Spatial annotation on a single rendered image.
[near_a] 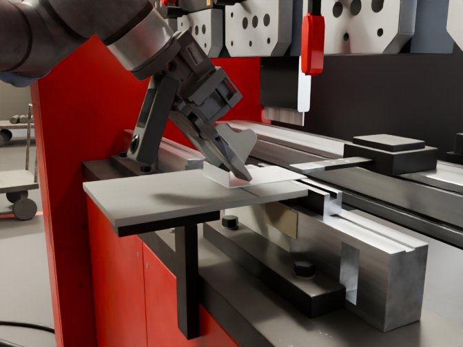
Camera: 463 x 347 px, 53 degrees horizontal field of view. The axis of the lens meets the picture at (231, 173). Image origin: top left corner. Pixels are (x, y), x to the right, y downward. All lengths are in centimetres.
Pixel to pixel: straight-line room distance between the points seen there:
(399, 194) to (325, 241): 29
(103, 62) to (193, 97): 89
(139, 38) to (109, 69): 90
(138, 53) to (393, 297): 40
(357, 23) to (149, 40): 23
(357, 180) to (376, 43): 48
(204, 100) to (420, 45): 27
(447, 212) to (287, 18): 40
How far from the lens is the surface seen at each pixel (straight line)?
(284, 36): 63
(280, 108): 69
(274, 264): 63
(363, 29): 51
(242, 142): 62
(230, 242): 71
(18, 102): 820
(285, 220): 66
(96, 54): 145
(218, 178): 65
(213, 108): 61
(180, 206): 55
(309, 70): 52
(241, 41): 71
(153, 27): 57
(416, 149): 85
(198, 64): 61
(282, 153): 113
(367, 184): 91
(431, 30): 51
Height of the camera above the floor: 117
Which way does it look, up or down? 14 degrees down
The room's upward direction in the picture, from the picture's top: straight up
